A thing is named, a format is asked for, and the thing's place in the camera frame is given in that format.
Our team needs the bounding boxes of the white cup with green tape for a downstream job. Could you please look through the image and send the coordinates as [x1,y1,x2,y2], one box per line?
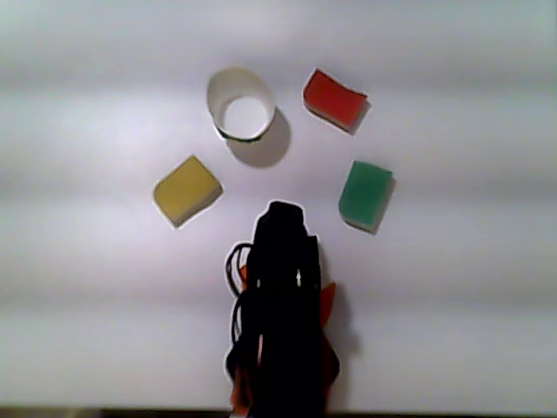
[205,65,277,143]

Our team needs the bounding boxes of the black cable bundle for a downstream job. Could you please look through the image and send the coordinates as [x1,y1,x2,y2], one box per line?
[224,242,256,349]

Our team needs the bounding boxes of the green and white sponge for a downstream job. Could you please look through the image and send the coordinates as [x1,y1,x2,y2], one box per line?
[337,159,395,235]

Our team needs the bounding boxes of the red and white sponge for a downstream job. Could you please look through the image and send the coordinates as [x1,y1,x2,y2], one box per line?
[301,67,371,135]

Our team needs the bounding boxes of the yellow sponge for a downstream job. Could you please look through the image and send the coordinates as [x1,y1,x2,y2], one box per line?
[151,153,225,231]

